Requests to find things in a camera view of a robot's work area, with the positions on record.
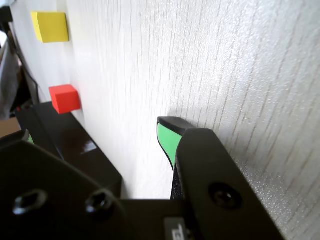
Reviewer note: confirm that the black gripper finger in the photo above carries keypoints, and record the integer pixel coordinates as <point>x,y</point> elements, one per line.
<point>212,175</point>
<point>50,180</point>

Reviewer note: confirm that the yellow wooden cube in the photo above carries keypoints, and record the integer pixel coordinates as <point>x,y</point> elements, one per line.
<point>50,26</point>

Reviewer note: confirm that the large brown cardboard box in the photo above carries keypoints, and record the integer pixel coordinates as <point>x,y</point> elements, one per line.
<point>7,126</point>

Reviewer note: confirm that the red wooden cube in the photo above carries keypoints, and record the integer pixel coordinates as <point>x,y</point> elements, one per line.
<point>65,98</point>

